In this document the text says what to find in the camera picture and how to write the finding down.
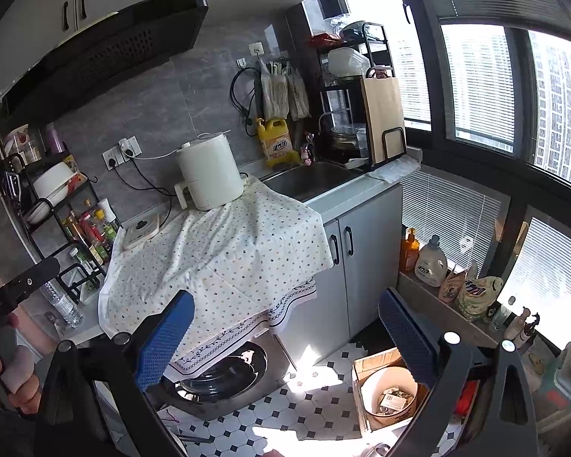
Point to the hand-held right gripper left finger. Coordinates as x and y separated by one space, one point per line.
164 338

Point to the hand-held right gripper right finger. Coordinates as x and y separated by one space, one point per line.
407 338

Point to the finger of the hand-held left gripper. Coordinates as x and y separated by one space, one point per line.
24 283

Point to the white paper bucket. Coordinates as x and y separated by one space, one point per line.
376 385

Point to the person's left hand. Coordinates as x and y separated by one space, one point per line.
24 385

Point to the black spice rack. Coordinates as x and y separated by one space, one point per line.
37 243

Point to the clear water bottle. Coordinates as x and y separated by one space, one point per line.
64 307

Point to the cardboard box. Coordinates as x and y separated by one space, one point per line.
361 371

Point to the white plastic tray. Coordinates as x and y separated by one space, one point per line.
88 297

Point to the beige refill pouch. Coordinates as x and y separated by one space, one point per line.
452 288

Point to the washing machine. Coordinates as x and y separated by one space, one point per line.
228 381

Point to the white detergent bottle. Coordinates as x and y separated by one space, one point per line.
430 264

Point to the yellow green refill pouch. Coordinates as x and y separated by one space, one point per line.
478 297

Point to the row of condiment bottles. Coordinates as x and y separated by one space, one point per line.
93 233

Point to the orange bottle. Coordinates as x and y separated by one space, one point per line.
409 252

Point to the red packet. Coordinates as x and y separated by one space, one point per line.
466 400

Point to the grey cabinet doors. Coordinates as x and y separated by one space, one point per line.
361 257

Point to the cream induction cooker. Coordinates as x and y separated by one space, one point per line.
140 233

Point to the small beige pump bottle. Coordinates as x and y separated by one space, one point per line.
515 328
530 333

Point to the floral white tablecloth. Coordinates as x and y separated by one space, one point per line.
238 247

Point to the white cloth with navy border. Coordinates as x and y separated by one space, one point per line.
285 304

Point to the window blind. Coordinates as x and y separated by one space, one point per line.
452 219
552 266

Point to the floral cup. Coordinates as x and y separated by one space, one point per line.
19 138

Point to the pink bottle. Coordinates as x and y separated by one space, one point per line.
54 138

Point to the clear plastic storage box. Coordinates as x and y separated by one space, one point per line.
566 390

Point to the white air fryer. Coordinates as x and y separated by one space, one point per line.
209 176

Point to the white plug adapter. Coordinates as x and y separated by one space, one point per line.
123 144

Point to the steel sink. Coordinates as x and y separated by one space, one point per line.
304 181

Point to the black dish rack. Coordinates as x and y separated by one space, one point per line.
384 143

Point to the glass lidded pot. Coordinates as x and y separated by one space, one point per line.
347 138

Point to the yellow dish soap bottle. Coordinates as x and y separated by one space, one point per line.
276 143

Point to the wooden cutting board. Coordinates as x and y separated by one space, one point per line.
380 109

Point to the black range hood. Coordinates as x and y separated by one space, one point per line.
104 52

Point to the hanging plastic bags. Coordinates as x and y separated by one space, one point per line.
276 90

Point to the white wall socket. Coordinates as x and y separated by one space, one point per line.
112 158

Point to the black window frame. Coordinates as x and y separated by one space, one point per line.
428 57

